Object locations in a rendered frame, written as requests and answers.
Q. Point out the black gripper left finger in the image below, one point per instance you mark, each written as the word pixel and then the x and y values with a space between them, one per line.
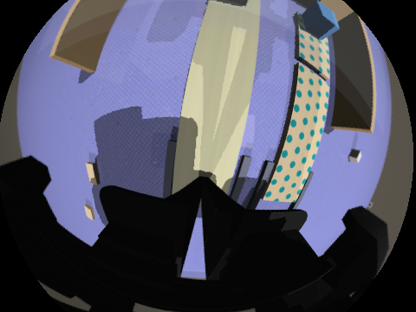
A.
pixel 172 217

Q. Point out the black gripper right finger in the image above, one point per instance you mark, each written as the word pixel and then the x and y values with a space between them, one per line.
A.
pixel 225 223

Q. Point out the pale yellow strip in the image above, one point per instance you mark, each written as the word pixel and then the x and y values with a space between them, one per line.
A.
pixel 216 102

